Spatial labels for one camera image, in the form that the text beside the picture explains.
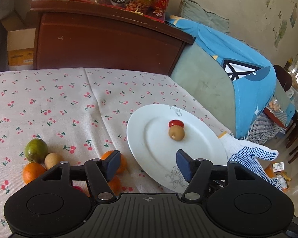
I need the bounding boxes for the blue printed cloth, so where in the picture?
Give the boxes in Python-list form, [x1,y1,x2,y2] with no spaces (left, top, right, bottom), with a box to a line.
[166,15,277,139]

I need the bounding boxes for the white blue dotted glove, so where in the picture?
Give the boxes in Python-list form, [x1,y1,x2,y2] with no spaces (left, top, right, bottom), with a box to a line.
[219,132,283,191]

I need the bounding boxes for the white floral plate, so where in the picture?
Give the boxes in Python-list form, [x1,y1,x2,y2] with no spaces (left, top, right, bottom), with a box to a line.
[126,104,228,193]

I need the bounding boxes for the brown longan fruit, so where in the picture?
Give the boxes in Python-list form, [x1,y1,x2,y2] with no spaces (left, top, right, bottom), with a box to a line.
[168,125,185,141]

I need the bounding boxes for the brown kiwi fruit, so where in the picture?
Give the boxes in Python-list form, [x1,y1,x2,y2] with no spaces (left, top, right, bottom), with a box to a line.
[44,153,63,170]

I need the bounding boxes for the orange mandarin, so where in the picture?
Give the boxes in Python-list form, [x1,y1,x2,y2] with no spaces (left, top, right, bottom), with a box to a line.
[108,175,122,196]
[22,162,46,184]
[101,151,128,174]

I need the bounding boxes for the cherry print tablecloth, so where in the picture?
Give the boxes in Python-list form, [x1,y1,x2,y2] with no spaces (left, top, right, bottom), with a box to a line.
[0,68,227,237]

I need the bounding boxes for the large green round fruit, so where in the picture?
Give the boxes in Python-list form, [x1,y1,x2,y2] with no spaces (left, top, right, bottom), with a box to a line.
[24,139,48,163]

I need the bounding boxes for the open cardboard box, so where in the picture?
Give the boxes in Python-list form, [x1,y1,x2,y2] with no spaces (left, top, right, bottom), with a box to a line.
[1,12,36,71]

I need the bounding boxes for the green sofa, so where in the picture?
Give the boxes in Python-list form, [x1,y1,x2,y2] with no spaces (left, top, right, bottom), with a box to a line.
[166,0,295,143]

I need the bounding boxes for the red cherry tomato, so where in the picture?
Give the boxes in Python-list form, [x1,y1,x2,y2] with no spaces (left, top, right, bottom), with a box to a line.
[73,185,84,193]
[168,120,184,128]

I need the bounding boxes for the dark wooden cabinet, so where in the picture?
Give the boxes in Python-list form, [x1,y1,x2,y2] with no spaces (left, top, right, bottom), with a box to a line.
[31,0,195,75]

